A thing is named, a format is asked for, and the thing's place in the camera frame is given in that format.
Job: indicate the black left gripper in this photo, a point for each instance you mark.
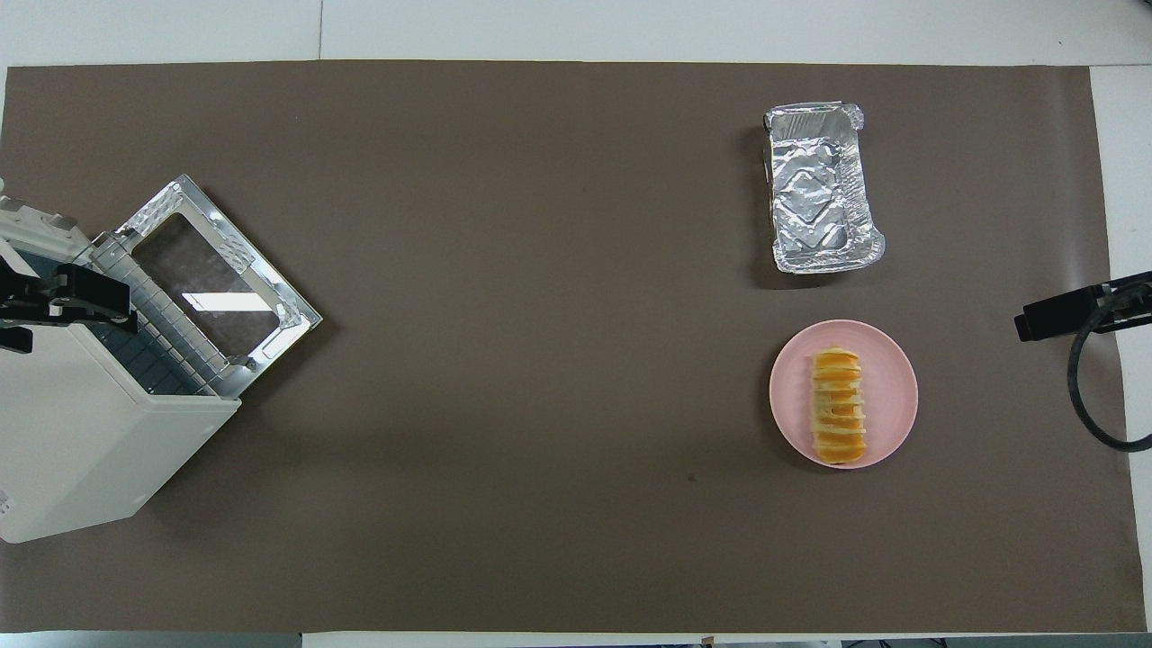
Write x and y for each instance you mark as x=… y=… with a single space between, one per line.
x=22 y=301

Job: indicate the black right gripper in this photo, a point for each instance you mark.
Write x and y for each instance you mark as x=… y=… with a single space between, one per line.
x=1132 y=301

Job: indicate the orange sliced bread loaf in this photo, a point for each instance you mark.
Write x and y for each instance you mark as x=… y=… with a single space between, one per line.
x=837 y=405

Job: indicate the aluminium foil tray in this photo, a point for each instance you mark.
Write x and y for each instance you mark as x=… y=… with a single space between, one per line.
x=814 y=198

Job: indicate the white toaster oven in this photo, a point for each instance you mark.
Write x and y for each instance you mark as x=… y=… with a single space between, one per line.
x=81 y=432

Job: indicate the pink round plate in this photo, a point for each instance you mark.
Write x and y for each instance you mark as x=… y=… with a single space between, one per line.
x=891 y=387

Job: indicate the brown paper table mat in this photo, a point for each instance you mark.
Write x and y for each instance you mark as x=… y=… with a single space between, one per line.
x=540 y=360

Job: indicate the glass oven door metal frame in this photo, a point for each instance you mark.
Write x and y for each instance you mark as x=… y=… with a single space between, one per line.
x=207 y=270

